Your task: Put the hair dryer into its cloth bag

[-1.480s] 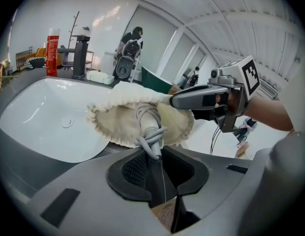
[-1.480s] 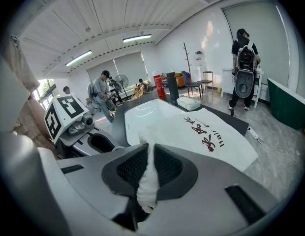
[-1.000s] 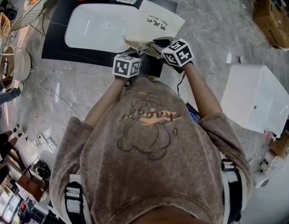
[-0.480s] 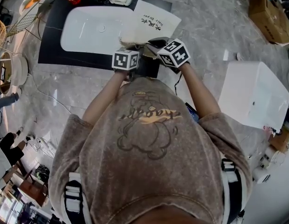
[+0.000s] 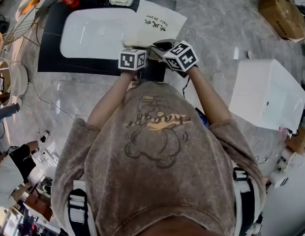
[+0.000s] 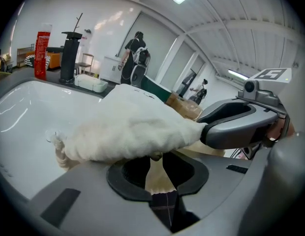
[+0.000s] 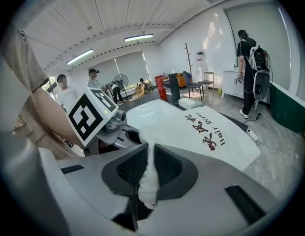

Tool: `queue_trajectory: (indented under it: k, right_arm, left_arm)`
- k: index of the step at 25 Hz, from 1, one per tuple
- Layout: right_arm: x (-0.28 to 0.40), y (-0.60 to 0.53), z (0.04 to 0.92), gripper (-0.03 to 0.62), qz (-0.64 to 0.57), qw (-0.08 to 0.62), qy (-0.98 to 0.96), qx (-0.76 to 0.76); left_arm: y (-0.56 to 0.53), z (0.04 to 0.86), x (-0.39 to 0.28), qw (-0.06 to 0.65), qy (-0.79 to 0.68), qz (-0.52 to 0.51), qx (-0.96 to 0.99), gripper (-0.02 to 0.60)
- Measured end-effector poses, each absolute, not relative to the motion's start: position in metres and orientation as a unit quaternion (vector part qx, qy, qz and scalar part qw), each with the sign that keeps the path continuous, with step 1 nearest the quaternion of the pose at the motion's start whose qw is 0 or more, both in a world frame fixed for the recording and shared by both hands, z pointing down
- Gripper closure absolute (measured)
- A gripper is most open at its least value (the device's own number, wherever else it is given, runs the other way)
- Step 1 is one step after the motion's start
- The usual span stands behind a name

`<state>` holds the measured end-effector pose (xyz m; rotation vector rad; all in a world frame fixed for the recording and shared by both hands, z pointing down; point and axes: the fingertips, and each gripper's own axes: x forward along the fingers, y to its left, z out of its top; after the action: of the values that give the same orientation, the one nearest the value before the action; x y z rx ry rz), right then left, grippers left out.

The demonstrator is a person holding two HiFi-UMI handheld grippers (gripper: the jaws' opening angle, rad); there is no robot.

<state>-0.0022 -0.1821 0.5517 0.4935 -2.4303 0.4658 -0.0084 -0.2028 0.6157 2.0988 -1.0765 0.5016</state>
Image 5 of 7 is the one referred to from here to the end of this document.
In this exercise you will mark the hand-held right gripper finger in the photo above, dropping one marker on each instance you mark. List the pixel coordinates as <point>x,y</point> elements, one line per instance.
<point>165,44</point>
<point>159,52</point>

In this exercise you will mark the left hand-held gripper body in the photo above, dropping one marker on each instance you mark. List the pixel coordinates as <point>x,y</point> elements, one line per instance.
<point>131,59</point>

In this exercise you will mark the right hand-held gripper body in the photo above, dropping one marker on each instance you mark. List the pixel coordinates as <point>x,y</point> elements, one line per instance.
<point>182,56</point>

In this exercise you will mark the white cloth bag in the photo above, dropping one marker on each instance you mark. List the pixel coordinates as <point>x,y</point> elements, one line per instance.
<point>155,23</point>

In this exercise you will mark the person's left forearm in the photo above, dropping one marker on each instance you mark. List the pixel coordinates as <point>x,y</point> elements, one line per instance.
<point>108,99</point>

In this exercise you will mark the person's right forearm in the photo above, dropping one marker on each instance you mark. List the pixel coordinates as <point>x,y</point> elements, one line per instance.
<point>209,97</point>

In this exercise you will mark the white sink basin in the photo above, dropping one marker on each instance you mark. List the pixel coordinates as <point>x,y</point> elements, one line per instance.
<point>91,33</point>

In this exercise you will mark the phone with blue screen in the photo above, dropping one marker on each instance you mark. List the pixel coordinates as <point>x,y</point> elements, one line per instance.
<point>201,117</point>

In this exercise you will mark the black vanity cabinet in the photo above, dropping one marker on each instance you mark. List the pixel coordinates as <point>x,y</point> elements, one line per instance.
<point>50,60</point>

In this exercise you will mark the white bathtub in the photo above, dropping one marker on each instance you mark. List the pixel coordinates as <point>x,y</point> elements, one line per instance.
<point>265,92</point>

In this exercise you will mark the large cardboard box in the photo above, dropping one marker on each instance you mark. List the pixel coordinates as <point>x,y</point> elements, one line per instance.
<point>280,11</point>

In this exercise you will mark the brown printed t-shirt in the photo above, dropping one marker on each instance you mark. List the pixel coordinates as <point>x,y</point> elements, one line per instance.
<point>155,173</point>

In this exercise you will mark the white power strip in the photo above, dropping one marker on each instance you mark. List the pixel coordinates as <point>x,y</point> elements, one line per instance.
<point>49,155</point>

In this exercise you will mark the white small appliance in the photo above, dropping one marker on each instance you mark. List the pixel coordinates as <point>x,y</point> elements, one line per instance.
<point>279,178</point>

